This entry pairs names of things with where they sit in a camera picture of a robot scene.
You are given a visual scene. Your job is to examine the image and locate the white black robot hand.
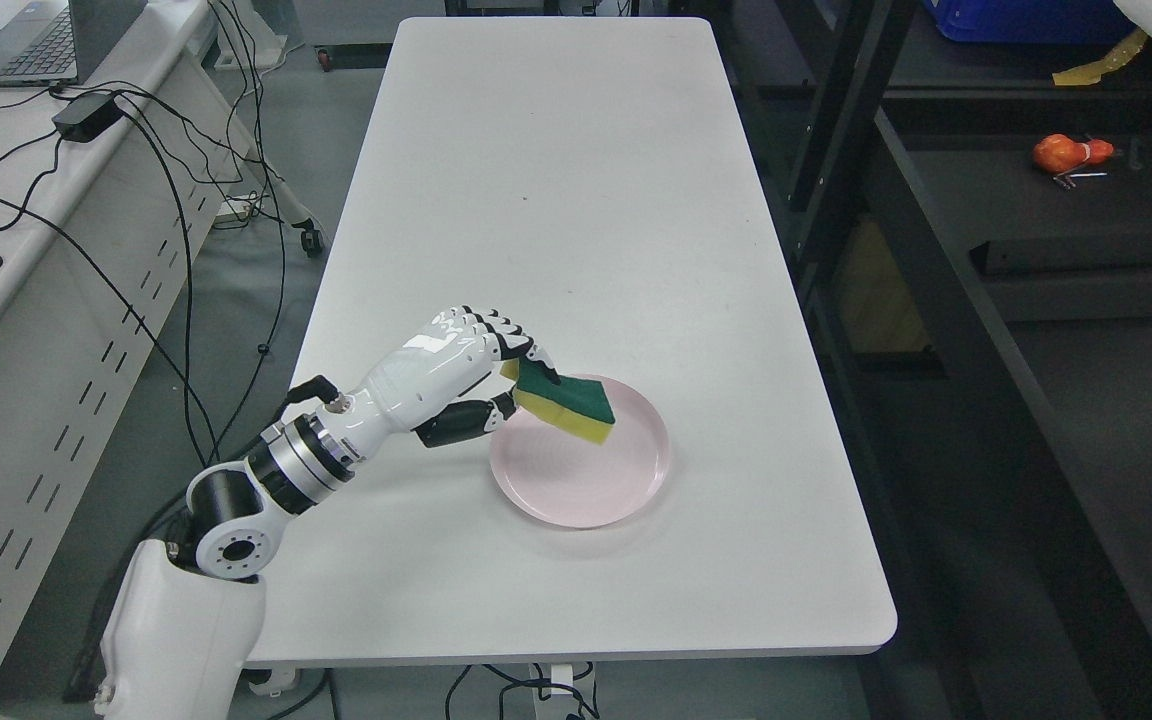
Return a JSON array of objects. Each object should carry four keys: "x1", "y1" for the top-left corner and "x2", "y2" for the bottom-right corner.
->
[{"x1": 314, "y1": 306, "x2": 562, "y2": 457}]

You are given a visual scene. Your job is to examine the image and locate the green yellow sponge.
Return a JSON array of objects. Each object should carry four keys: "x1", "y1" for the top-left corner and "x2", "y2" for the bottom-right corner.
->
[{"x1": 500, "y1": 357, "x2": 616, "y2": 445}]

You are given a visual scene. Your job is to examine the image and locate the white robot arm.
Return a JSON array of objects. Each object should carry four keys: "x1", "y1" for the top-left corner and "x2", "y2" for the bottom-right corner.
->
[{"x1": 92, "y1": 377, "x2": 391, "y2": 719}]

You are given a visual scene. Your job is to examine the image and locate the orange toy on shelf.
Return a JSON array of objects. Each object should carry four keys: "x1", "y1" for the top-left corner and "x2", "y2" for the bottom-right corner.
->
[{"x1": 1030, "y1": 135, "x2": 1116, "y2": 176}]

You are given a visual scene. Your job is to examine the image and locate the pink round plate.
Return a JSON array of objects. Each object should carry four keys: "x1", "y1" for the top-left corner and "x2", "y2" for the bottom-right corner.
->
[{"x1": 490, "y1": 377, "x2": 672, "y2": 529}]

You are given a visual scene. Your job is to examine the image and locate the white side desk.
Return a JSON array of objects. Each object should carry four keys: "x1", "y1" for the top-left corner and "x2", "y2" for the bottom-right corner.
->
[{"x1": 0, "y1": 1, "x2": 228, "y2": 669}]

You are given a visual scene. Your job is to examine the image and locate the black power adapter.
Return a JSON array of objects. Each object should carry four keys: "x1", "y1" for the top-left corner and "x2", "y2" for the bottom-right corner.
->
[{"x1": 51, "y1": 91, "x2": 126, "y2": 143}]

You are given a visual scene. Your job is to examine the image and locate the grey laptop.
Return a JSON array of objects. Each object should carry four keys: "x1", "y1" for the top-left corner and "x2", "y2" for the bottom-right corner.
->
[{"x1": 0, "y1": 1, "x2": 147, "y2": 88}]

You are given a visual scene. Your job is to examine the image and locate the black metal rack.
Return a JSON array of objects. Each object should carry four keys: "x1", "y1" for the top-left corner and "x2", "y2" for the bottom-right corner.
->
[{"x1": 723, "y1": 1, "x2": 1152, "y2": 719}]

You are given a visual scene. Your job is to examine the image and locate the blue plastic bin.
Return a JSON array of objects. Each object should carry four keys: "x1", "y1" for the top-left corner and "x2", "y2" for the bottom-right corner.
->
[{"x1": 922, "y1": 1, "x2": 1137, "y2": 45}]

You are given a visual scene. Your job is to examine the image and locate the yellow tape strip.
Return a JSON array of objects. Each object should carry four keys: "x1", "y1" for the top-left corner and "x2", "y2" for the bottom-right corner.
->
[{"x1": 1051, "y1": 26, "x2": 1149, "y2": 88}]

